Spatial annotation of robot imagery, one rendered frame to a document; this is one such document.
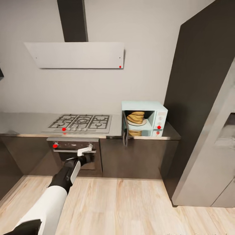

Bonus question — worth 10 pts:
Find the popcorn bag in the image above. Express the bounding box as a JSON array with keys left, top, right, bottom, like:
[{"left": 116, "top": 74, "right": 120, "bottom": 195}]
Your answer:
[{"left": 127, "top": 110, "right": 145, "bottom": 124}]

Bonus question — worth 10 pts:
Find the microwave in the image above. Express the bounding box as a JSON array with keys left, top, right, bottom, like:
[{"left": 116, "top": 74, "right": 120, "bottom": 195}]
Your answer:
[{"left": 121, "top": 101, "right": 168, "bottom": 149}]

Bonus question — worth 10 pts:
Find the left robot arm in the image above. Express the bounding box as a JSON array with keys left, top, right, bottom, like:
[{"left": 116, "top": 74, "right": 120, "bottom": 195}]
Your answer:
[{"left": 3, "top": 147, "right": 94, "bottom": 235}]

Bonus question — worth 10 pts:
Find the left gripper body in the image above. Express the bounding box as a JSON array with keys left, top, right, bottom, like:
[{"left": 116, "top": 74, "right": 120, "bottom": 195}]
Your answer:
[{"left": 79, "top": 154, "right": 91, "bottom": 165}]

